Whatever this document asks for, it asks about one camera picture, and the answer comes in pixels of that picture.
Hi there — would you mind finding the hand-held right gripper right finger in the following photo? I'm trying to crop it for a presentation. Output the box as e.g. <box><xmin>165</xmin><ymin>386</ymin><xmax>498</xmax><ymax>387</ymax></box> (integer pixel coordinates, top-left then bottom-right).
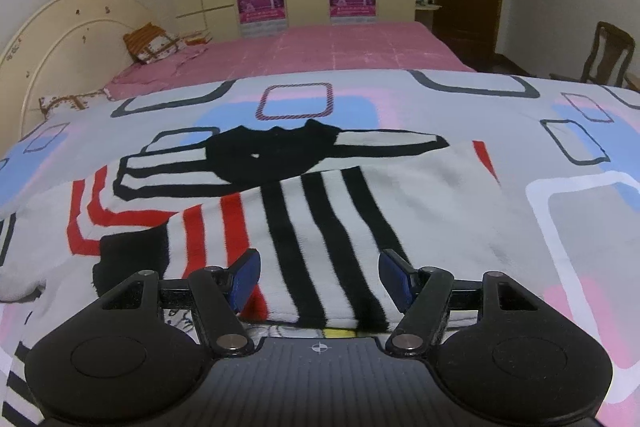
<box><xmin>378</xmin><ymin>249</ymin><xmax>543</xmax><ymax>358</ymax></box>

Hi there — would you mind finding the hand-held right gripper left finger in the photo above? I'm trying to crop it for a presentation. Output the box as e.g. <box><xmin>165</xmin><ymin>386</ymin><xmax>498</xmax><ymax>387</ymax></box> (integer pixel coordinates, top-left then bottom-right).
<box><xmin>97</xmin><ymin>249</ymin><xmax>262</xmax><ymax>355</ymax></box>

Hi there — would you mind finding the red black white striped sweater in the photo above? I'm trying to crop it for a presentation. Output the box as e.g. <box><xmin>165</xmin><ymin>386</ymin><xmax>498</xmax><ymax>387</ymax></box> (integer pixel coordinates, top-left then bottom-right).
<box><xmin>0</xmin><ymin>119</ymin><xmax>503</xmax><ymax>333</ymax></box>

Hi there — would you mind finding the grey printed blanket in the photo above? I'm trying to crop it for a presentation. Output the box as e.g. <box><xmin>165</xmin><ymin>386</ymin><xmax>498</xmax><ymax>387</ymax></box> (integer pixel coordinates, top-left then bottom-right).
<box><xmin>0</xmin><ymin>69</ymin><xmax>640</xmax><ymax>427</ymax></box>

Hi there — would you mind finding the pink checked bedsheet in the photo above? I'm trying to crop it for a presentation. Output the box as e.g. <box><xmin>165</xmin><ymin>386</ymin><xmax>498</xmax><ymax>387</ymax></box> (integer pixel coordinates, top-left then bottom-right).
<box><xmin>102</xmin><ymin>21</ymin><xmax>478</xmax><ymax>102</ymax></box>

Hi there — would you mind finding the white orange patterned pillow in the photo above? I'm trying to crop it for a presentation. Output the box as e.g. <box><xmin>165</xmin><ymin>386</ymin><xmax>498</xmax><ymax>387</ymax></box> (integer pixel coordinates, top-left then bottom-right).
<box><xmin>39</xmin><ymin>89</ymin><xmax>113</xmax><ymax>118</ymax></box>

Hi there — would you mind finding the cream bed headboard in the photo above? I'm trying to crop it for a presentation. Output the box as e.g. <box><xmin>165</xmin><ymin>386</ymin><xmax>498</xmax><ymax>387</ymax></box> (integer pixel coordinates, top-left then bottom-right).
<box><xmin>0</xmin><ymin>0</ymin><xmax>161</xmax><ymax>142</ymax></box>

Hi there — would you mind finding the wooden chair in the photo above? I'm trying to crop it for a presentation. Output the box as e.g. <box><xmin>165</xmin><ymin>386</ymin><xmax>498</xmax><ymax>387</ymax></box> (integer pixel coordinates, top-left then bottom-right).
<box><xmin>550</xmin><ymin>21</ymin><xmax>636</xmax><ymax>88</ymax></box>

